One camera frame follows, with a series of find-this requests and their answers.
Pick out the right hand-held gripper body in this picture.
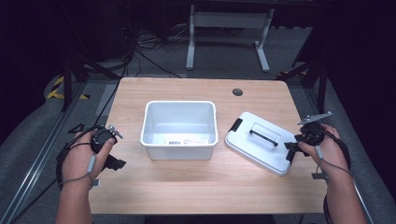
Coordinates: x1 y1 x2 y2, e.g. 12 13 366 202
293 111 333 147

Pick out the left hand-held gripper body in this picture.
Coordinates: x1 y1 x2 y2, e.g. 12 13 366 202
90 124 124 155

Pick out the white lid with black handle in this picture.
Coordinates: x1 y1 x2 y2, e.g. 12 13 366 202
224 111 301 177

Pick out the person's right hand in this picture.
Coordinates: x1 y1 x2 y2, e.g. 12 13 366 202
297 123 350 176

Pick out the person's left hand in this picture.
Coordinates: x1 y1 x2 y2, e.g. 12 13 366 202
60 130 117 189

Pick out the black tripod stand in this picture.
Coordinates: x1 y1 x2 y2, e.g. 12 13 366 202
276 57 332 115
60 50 123 113

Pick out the yellow and black floor tape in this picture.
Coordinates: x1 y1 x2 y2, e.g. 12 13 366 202
46 75 91 101

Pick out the white plastic storage bin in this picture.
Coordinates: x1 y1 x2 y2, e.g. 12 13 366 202
139 100 219 161

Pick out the grey cable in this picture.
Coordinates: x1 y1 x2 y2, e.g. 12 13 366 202
58 154 101 189
311 145 353 181

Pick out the aluminium floor rail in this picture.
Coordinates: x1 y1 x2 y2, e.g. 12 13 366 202
0 83 89 224
350 181 375 224

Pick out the bundle of black floor cables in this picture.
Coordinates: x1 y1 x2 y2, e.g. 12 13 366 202
92 18 194 125

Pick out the grey metal desk frame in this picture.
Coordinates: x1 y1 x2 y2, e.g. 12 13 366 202
185 4 276 74

